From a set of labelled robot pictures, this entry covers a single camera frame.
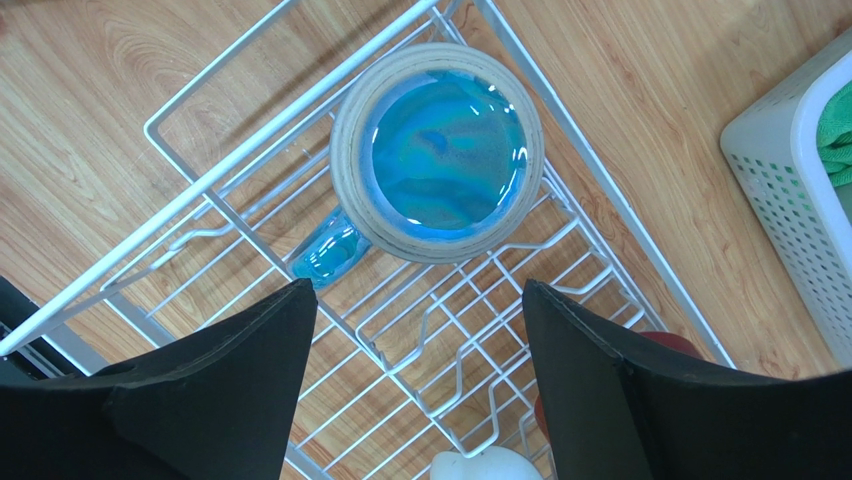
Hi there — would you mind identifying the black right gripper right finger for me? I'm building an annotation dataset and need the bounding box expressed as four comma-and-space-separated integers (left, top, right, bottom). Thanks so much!
522, 280, 851, 479

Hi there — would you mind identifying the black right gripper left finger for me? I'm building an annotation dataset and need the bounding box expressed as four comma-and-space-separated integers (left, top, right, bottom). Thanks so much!
1, 279, 318, 479

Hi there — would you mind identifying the dark red ceramic bowl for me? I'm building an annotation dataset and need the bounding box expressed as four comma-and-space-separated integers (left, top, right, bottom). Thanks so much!
533, 331, 704, 441

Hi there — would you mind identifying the blue butterfly ceramic mug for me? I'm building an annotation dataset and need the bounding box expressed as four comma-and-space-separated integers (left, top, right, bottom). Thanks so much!
288, 42, 545, 289

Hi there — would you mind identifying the white ceramic jar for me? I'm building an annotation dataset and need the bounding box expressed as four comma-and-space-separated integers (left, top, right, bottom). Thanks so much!
429, 446, 543, 480

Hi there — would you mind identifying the white plastic laundry basket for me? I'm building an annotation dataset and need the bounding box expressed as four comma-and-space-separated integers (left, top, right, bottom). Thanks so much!
720, 31, 851, 369

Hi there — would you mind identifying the bright green towel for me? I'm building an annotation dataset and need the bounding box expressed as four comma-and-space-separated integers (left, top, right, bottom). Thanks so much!
816, 83, 851, 187

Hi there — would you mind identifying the white wire dish rack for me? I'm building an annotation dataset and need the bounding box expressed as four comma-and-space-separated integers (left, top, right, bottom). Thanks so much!
1, 1, 732, 479

